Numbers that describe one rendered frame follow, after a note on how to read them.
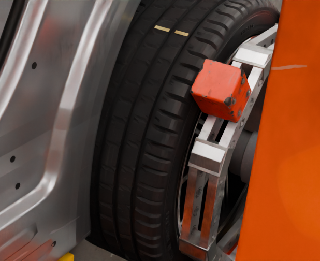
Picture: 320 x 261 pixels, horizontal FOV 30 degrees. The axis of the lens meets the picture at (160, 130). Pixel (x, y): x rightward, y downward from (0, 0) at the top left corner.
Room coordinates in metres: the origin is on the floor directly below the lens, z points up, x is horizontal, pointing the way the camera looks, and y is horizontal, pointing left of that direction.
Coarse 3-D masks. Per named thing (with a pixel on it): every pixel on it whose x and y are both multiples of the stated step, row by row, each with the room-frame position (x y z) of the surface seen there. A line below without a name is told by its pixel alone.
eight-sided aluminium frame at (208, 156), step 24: (240, 48) 1.08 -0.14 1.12; (264, 48) 1.09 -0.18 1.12; (264, 72) 1.04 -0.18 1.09; (216, 120) 0.99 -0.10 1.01; (240, 120) 0.97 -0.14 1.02; (216, 144) 0.94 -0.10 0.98; (192, 168) 0.94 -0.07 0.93; (216, 168) 0.92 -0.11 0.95; (192, 192) 0.94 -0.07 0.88; (216, 192) 0.92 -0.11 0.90; (192, 216) 0.94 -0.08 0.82; (216, 216) 0.94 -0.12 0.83; (240, 216) 1.25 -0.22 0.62; (192, 240) 0.94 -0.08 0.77
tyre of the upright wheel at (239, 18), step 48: (144, 0) 1.19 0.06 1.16; (192, 0) 1.19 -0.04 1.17; (240, 0) 1.20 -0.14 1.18; (144, 48) 1.07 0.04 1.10; (192, 48) 1.05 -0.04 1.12; (144, 96) 1.00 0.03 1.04; (192, 96) 0.98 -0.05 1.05; (96, 144) 0.98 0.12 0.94; (144, 144) 0.95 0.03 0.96; (96, 192) 0.98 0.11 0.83; (144, 192) 0.92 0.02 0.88; (96, 240) 1.03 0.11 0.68; (144, 240) 0.92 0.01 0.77
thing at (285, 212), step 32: (288, 0) 0.61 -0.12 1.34; (288, 32) 0.60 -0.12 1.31; (288, 64) 0.60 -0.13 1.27; (288, 96) 0.60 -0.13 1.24; (288, 128) 0.59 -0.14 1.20; (256, 160) 0.61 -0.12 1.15; (288, 160) 0.59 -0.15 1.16; (256, 192) 0.60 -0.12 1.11; (288, 192) 0.59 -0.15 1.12; (256, 224) 0.60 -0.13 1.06; (288, 224) 0.58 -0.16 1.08; (256, 256) 0.60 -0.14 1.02; (288, 256) 0.58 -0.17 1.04
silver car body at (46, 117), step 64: (0, 0) 1.11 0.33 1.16; (64, 0) 0.91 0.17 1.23; (128, 0) 1.02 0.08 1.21; (0, 64) 0.81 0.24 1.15; (64, 64) 0.91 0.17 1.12; (0, 128) 0.78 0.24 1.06; (64, 128) 0.88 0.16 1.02; (0, 192) 0.77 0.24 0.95; (64, 192) 0.87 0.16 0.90; (0, 256) 0.73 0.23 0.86
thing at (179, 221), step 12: (252, 36) 1.22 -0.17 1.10; (228, 60) 1.11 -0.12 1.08; (204, 120) 1.18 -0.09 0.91; (192, 132) 1.00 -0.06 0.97; (192, 144) 1.15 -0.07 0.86; (228, 168) 1.37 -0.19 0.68; (180, 180) 0.98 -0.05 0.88; (228, 180) 1.34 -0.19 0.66; (240, 180) 1.34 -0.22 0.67; (180, 192) 0.98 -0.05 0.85; (204, 192) 1.17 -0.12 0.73; (228, 192) 1.31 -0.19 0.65; (240, 192) 1.31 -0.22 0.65; (180, 204) 1.08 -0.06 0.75; (204, 204) 1.16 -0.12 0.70; (228, 204) 1.28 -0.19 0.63; (180, 216) 1.06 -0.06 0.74; (228, 216) 1.25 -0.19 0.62; (180, 228) 1.00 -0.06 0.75
